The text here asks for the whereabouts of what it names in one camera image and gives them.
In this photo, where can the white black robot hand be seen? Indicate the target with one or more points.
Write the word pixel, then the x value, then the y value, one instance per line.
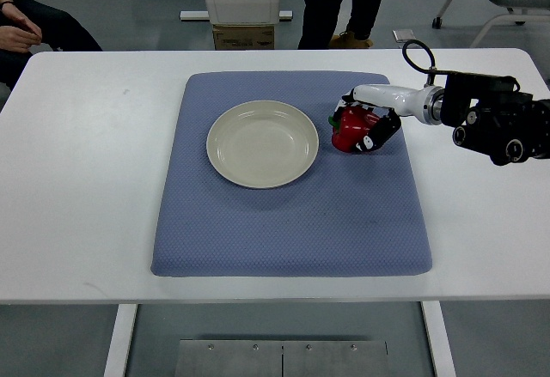
pixel 392 103

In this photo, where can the red bell pepper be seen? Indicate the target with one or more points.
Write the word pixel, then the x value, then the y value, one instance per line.
pixel 351 129

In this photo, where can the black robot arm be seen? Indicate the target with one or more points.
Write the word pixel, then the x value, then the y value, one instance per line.
pixel 492 116

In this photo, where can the cream ceramic plate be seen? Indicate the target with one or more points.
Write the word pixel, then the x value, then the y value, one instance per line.
pixel 262 144

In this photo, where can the metal floor plate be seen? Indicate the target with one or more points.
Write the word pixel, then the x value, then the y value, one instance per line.
pixel 282 358

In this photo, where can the standing person dark trousers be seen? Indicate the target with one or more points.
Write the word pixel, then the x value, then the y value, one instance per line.
pixel 320 18

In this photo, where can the blue textured mat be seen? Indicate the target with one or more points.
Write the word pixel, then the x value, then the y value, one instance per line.
pixel 347 216

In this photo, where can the cardboard box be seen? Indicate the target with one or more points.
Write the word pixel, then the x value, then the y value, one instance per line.
pixel 242 38

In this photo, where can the right white table leg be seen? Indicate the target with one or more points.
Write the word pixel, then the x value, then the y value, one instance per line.
pixel 441 356

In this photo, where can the white table leg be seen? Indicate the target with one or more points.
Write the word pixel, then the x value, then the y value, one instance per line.
pixel 120 345
pixel 441 356

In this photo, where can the left white table leg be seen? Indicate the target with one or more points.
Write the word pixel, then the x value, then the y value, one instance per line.
pixel 120 345

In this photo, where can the seated person in black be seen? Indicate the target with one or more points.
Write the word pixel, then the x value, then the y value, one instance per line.
pixel 28 23

